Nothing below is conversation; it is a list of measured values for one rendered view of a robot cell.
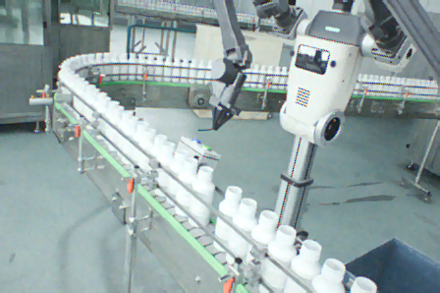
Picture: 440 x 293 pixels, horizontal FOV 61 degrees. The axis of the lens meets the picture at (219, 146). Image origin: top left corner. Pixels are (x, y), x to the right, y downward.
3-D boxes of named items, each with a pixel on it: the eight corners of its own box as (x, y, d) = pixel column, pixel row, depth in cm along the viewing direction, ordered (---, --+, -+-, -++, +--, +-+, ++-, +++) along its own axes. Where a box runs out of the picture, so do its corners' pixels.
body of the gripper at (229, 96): (227, 109, 118) (237, 87, 117) (208, 100, 125) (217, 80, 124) (241, 115, 122) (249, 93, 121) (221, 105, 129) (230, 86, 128)
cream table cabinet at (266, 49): (251, 107, 613) (264, 32, 570) (268, 120, 560) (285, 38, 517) (187, 104, 573) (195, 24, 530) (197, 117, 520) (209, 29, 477)
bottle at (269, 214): (271, 271, 89) (285, 212, 83) (264, 287, 84) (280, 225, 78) (247, 263, 91) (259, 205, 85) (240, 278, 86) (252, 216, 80)
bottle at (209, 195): (213, 224, 104) (222, 171, 98) (196, 231, 100) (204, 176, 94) (199, 214, 108) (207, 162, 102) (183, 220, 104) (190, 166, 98)
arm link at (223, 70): (252, 52, 122) (232, 57, 128) (231, 37, 113) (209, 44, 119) (250, 87, 120) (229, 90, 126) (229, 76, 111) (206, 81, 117)
